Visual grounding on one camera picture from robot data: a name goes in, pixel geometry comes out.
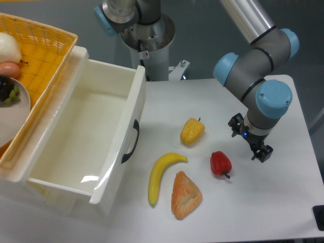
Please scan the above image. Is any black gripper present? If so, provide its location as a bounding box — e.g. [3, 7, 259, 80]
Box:
[228, 113, 273, 163]

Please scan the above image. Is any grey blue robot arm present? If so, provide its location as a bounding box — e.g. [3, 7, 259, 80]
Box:
[94, 1, 299, 162]

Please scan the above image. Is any red bell pepper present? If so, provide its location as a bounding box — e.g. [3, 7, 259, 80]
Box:
[210, 151, 232, 179]

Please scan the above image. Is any yellow bell pepper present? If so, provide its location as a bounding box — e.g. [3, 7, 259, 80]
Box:
[180, 118, 206, 146]

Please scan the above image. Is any orange bread piece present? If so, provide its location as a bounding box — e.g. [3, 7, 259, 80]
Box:
[171, 171, 203, 220]

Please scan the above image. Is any yellow banana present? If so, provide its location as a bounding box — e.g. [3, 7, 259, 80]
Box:
[147, 152, 188, 208]

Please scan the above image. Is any black object at table edge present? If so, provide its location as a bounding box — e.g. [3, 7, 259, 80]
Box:
[312, 205, 324, 231]

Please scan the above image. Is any white plastic drawer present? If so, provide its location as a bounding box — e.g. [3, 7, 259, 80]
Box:
[28, 60, 146, 205]

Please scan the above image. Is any yellow woven basket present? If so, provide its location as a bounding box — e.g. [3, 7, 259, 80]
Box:
[1, 13, 78, 165]

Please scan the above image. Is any white bowl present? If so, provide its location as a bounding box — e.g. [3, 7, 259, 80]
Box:
[1, 79, 31, 148]

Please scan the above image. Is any white drawer cabinet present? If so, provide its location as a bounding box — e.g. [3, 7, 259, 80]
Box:
[1, 46, 108, 215]

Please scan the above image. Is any dark grapes bunch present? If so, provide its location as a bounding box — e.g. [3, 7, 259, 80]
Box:
[1, 74, 20, 104]

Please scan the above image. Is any white pear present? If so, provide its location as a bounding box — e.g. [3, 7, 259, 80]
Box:
[1, 32, 28, 64]

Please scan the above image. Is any black drawer handle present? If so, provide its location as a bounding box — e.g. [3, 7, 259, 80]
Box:
[121, 119, 140, 164]

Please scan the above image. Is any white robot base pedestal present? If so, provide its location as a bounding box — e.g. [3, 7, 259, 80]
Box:
[121, 14, 190, 82]

